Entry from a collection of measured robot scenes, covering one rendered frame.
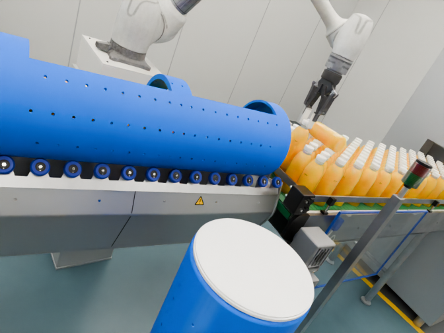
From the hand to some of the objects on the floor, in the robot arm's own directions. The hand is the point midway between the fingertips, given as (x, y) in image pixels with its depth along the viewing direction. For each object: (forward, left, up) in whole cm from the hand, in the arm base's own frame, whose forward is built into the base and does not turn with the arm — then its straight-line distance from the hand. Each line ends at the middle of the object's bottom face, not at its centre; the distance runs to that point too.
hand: (308, 118), depth 133 cm
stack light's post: (+48, +28, -117) cm, 129 cm away
